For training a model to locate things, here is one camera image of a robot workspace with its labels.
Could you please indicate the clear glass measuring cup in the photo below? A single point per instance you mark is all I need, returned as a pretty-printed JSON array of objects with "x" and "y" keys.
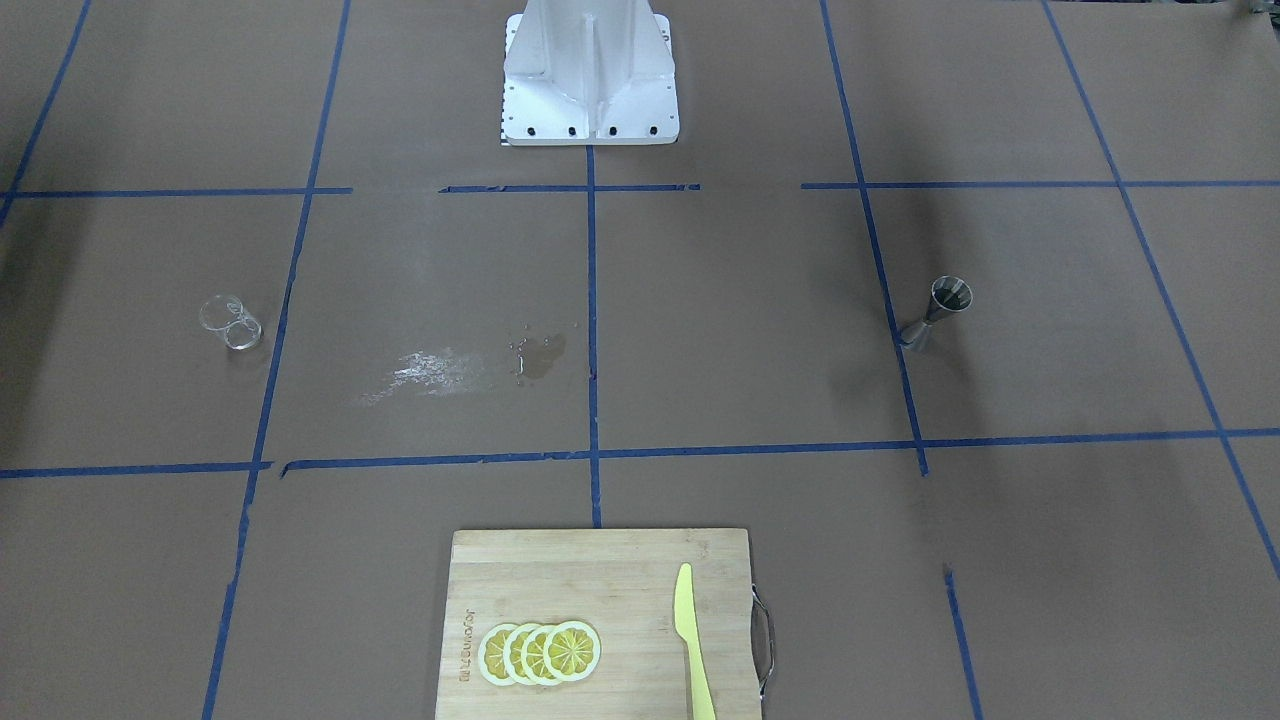
[{"x": 226, "y": 317}]

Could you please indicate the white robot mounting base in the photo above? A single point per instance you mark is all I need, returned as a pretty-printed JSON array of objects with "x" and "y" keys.
[{"x": 579, "y": 73}]

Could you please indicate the yellow plastic knife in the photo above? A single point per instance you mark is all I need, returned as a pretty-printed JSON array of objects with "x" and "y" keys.
[{"x": 686, "y": 627}]

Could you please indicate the steel double jigger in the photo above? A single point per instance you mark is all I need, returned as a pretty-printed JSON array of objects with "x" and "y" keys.
[{"x": 949, "y": 296}]

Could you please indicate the lemon slice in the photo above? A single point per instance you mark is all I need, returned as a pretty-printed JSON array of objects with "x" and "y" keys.
[
  {"x": 493, "y": 655},
  {"x": 572, "y": 651},
  {"x": 532, "y": 657},
  {"x": 513, "y": 653}
]

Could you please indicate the bamboo cutting board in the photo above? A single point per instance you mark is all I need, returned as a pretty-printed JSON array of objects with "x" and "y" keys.
[{"x": 621, "y": 582}]

